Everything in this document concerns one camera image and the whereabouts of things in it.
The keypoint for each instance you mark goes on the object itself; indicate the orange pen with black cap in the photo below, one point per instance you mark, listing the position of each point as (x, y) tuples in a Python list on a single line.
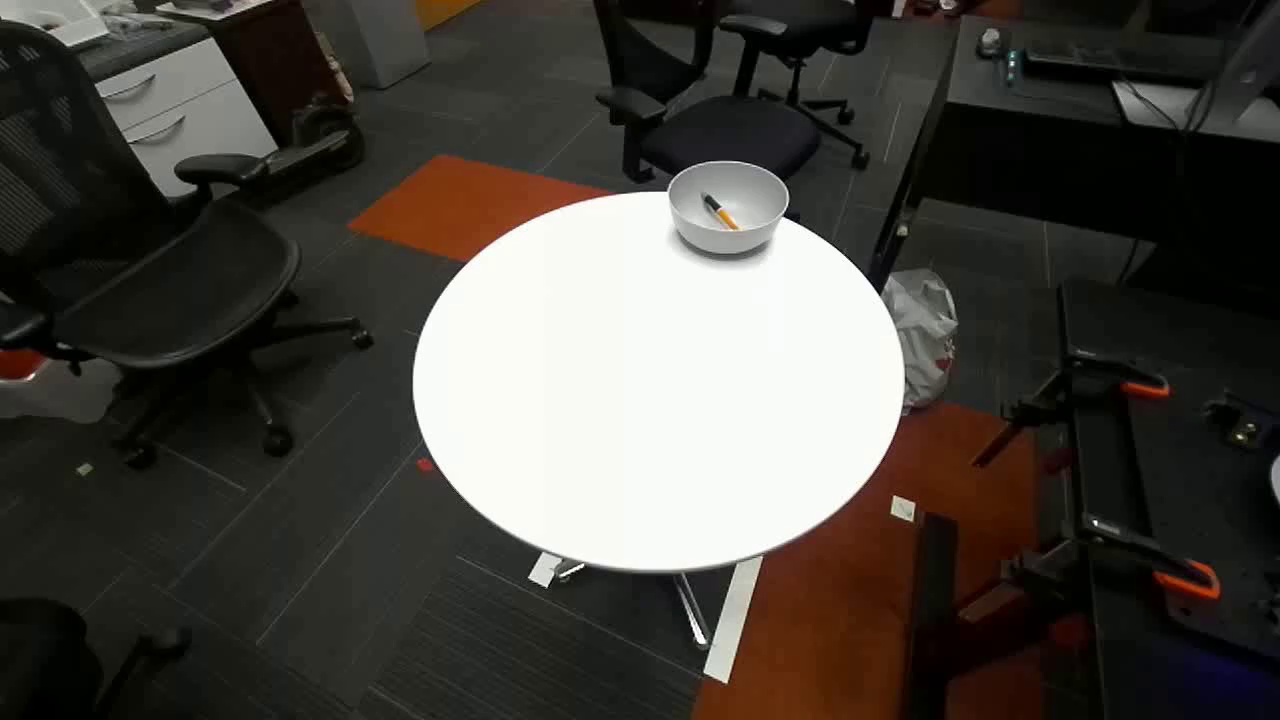
[(723, 215)]

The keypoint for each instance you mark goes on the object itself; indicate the grey round bowl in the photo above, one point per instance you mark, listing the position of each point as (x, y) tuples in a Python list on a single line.
[(763, 200)]

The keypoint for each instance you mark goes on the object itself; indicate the black padded office chair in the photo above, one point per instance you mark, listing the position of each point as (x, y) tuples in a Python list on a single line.
[(724, 133)]

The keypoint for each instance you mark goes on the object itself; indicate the silver table base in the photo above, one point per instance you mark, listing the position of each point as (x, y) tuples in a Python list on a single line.
[(736, 614)]

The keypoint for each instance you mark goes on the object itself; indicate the clear plastic bag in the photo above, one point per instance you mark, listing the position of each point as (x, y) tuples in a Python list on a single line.
[(921, 325)]

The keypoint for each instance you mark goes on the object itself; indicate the small white floor tag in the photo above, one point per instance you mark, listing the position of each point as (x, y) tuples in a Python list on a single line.
[(904, 506)]

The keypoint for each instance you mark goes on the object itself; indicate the black office chair with armrests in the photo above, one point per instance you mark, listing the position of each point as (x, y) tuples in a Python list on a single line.
[(803, 26)]

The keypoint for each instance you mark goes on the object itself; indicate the grey bin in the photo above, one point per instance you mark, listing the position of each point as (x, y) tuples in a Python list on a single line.
[(373, 39)]

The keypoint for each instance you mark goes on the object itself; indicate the black and orange clamp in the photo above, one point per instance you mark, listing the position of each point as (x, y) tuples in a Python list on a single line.
[(1146, 555), (1094, 382)]

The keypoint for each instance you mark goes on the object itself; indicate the grey computer mouse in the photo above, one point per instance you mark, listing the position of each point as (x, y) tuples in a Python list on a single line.
[(991, 42)]

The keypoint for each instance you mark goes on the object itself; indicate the black mesh office chair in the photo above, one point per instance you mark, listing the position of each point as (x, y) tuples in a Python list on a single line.
[(175, 292)]

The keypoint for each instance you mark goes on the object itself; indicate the black office desk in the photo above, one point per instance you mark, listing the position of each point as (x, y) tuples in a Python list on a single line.
[(1065, 145)]

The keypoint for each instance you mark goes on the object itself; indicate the white drawer cabinet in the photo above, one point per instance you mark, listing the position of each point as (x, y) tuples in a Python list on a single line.
[(186, 104)]

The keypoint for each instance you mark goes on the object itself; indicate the black keyboard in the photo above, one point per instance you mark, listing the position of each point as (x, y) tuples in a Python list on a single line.
[(1121, 61)]

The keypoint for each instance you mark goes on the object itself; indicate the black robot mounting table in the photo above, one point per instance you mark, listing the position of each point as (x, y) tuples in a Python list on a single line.
[(1173, 563)]

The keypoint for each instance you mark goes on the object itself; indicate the white papers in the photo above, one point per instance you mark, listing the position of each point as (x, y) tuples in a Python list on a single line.
[(45, 16)]

